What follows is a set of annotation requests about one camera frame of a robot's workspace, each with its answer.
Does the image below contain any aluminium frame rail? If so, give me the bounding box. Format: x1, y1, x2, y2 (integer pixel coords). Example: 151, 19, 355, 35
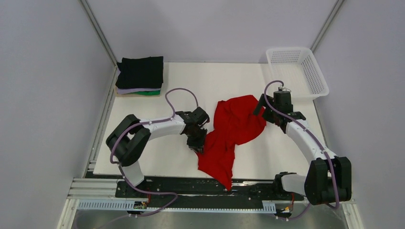
67, 177, 356, 205

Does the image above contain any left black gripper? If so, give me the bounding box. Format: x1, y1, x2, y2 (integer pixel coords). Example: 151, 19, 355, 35
186, 126, 208, 154

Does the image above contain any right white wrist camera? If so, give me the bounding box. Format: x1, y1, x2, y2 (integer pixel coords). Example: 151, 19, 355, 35
278, 87, 291, 93

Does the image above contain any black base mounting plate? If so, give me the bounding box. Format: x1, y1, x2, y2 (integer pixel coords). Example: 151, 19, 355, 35
115, 177, 304, 208

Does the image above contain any folded green t shirt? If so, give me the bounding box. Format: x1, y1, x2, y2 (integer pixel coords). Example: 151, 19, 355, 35
132, 90, 160, 96

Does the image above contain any folded black t shirt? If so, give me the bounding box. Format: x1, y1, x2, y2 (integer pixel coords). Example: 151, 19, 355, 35
116, 56, 164, 89

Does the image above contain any white slotted cable duct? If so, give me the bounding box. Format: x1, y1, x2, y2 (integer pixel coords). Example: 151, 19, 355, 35
77, 199, 277, 214

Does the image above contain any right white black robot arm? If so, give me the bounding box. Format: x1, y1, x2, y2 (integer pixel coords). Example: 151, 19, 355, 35
253, 90, 352, 205

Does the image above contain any red t shirt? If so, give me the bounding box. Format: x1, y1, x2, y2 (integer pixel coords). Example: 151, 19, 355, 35
197, 95, 266, 191

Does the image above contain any white plastic basket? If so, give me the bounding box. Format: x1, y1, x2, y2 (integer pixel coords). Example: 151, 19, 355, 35
265, 47, 330, 100

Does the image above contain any folded lavender t shirt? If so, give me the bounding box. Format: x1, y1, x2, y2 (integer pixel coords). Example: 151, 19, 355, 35
115, 86, 161, 94

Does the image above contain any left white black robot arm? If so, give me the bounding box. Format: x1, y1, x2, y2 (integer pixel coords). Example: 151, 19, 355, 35
106, 107, 210, 197

